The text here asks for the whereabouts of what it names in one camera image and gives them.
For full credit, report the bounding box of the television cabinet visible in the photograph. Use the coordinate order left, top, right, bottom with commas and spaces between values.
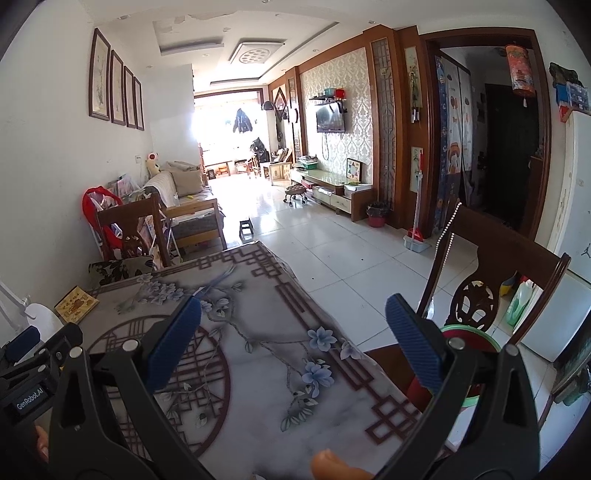
290, 167, 374, 222

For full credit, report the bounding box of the blue storage box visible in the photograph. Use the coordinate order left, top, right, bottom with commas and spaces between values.
566, 80, 591, 114

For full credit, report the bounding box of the white desk lamp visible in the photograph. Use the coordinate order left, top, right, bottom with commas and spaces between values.
0, 279, 65, 342

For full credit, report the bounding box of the floral seat cushion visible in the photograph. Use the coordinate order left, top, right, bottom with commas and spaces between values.
89, 256, 155, 287

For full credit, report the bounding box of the person's left hand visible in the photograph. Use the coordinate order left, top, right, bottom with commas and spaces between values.
34, 425, 51, 462

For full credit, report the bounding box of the person's right hand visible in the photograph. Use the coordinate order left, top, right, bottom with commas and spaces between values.
310, 450, 365, 480

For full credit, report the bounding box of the wall television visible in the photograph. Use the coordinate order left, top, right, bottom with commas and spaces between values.
316, 102, 346, 134

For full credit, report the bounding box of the red waste bin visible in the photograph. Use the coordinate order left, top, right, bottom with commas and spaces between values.
367, 203, 390, 228

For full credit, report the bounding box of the ceiling light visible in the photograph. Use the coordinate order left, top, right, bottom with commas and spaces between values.
229, 41, 284, 68

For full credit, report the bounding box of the green detergent bottle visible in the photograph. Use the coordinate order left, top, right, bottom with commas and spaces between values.
504, 281, 536, 326

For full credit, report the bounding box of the wooden sofa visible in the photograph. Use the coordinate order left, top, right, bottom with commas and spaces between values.
141, 161, 227, 250

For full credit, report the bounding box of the beige sofa pillow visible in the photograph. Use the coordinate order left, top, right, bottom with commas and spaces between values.
161, 161, 206, 198

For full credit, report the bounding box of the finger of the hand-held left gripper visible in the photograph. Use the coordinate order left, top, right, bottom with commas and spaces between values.
0, 325, 42, 365
32, 322, 84, 370

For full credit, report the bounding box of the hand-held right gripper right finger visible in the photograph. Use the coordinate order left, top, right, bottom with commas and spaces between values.
373, 294, 543, 480

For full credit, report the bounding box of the blue printed door curtain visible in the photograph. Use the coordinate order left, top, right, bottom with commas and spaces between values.
434, 55, 476, 238

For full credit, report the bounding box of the wall shelf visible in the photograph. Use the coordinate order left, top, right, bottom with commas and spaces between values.
309, 88, 348, 104

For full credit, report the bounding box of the green rimmed bin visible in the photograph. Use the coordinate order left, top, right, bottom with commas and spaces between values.
406, 324, 500, 409

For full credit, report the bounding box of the grey dustpan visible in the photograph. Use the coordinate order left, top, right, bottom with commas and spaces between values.
403, 234, 432, 254

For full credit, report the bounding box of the red paper lantern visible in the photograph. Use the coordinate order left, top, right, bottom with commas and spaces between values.
504, 44, 536, 109

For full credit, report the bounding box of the white bead string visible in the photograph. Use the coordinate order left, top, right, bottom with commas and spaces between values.
418, 200, 462, 319

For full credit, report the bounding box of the short wall scroll painting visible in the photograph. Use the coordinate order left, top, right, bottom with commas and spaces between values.
410, 147, 424, 193

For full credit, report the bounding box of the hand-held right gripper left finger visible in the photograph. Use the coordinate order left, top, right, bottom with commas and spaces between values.
46, 296, 218, 480

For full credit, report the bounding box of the red broom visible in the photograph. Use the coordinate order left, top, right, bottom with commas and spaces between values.
409, 150, 428, 241

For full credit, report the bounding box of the dark wooden chair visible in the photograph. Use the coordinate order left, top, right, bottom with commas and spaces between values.
96, 191, 172, 268

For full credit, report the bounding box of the long wall scroll painting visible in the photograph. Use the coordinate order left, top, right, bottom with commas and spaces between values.
405, 46, 423, 123

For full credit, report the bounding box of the framed wall picture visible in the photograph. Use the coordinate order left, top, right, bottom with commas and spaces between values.
123, 65, 137, 129
133, 76, 145, 131
89, 28, 112, 121
109, 49, 126, 126

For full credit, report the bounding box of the round wheeled stool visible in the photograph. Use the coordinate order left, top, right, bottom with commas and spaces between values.
283, 184, 309, 207

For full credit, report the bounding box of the yellow cartoon notebook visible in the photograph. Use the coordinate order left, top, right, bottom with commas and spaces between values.
54, 286, 100, 324

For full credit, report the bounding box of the red cloth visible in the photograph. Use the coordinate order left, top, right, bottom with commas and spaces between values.
82, 186, 123, 259

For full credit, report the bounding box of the carved wooden chair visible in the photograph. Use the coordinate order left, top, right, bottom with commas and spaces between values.
365, 203, 559, 416

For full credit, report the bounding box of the dark entrance door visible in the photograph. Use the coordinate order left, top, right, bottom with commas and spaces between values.
485, 83, 541, 222

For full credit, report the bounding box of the white refrigerator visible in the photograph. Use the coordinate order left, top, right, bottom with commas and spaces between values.
522, 111, 591, 363

